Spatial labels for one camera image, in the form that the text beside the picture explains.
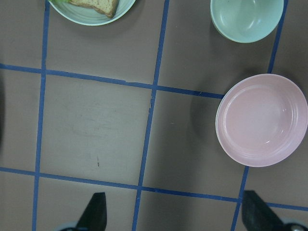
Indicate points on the bread slice on plate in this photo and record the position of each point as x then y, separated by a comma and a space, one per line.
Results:
106, 7

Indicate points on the green bowl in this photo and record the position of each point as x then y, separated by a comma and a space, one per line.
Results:
246, 21

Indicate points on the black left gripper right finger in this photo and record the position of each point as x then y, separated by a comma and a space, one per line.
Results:
257, 216

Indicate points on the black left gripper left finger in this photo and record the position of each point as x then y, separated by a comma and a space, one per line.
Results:
94, 217

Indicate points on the green plate with food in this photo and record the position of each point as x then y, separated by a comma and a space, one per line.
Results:
89, 17

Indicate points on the cream white plate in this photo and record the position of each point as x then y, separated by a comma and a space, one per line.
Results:
227, 116

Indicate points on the pink plate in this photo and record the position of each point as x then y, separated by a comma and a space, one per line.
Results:
273, 121

